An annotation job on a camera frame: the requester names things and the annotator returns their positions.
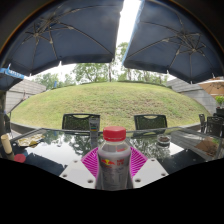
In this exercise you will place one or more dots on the yellow snack bag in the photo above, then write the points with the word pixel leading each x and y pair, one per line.
pixel 30 140

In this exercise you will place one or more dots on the black wicker patio chair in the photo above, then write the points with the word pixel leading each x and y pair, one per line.
pixel 150 123
pixel 215 126
pixel 75 123

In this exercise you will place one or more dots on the dark blue patio umbrella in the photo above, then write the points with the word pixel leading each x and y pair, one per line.
pixel 173 40
pixel 66 36

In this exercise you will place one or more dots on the orange patio umbrella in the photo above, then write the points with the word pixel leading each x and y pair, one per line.
pixel 213 87

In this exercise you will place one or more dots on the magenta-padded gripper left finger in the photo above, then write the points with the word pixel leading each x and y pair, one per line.
pixel 77 172

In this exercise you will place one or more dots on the blue-banded dark patio umbrella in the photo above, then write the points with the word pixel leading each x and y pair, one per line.
pixel 8 78

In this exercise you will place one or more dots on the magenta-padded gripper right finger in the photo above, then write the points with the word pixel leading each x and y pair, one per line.
pixel 150 171

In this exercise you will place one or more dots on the small round ashtray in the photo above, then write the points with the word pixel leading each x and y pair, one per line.
pixel 163 139

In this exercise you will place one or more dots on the potted green plant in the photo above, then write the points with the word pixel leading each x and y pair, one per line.
pixel 220 104

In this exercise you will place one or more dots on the red-capped clear drink bottle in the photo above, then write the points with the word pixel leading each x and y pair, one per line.
pixel 113 163

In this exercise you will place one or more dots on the upright white tube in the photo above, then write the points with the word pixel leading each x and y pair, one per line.
pixel 94 128

